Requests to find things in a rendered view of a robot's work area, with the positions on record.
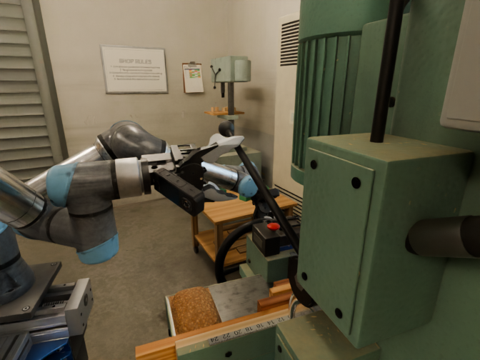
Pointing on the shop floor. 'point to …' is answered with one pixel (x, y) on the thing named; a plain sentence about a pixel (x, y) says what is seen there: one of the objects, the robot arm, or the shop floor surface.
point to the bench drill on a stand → (236, 73)
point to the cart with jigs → (238, 208)
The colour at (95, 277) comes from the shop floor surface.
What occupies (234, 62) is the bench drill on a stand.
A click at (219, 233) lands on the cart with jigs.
